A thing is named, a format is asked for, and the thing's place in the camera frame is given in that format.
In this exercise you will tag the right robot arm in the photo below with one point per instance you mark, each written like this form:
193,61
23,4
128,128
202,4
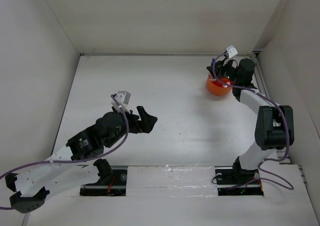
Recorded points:
245,92

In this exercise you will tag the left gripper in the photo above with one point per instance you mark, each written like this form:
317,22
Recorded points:
147,121

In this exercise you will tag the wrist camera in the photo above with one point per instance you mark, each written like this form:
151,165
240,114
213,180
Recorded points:
120,100
230,52

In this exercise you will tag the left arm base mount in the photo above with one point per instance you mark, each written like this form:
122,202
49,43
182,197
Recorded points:
112,181

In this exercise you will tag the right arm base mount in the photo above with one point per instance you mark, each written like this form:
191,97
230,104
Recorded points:
231,184

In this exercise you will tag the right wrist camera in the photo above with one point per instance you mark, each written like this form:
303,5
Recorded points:
230,52

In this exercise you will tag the orange round organizer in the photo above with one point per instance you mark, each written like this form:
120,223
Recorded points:
215,87

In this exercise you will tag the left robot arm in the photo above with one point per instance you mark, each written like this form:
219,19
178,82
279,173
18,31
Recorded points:
80,162

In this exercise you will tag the blue capped spray bottle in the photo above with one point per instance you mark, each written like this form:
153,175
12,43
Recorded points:
213,62

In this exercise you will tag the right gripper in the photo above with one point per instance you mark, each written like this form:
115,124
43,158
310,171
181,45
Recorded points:
221,67

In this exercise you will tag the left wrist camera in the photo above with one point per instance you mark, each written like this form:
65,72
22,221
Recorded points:
120,100

